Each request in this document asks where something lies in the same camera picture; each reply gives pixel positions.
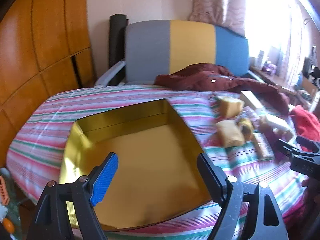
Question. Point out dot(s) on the wooden desk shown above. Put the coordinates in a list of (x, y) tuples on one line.
[(282, 83)]

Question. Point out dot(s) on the striped bed sheet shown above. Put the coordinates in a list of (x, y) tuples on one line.
[(50, 130)]

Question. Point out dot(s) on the maroon padded jacket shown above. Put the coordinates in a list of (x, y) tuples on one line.
[(200, 77)]

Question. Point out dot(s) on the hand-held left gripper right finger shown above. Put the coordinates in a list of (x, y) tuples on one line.
[(211, 177)]

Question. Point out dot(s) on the red fleece cloth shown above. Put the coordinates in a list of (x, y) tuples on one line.
[(306, 122)]

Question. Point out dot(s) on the pink patterned curtain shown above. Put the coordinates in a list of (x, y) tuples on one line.
[(217, 2)]

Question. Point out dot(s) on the grey yellow blue chair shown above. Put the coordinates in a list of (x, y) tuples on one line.
[(190, 45)]

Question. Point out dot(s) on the white bottle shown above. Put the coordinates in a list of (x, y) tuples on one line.
[(260, 58)]

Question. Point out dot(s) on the black rolled mat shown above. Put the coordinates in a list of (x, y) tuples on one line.
[(117, 37)]

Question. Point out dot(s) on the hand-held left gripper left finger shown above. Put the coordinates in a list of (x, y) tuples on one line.
[(105, 177)]

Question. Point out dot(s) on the white cardboard box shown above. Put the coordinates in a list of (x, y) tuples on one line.
[(252, 100)]

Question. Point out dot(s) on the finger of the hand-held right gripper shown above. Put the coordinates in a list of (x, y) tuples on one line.
[(300, 160), (310, 143)]

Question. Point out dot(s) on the thick yellow sponge block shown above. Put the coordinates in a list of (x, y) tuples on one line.
[(231, 106)]

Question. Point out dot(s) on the purple packet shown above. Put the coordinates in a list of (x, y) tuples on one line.
[(270, 68)]

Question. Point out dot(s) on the wooden wardrobe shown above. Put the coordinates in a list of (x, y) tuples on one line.
[(50, 30)]

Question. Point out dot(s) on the green and orange toy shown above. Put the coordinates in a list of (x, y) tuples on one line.
[(7, 200)]

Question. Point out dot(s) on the gold tray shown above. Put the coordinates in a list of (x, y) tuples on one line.
[(150, 150)]

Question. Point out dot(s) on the green-edged snack packet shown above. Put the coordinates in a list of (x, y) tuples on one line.
[(263, 147)]

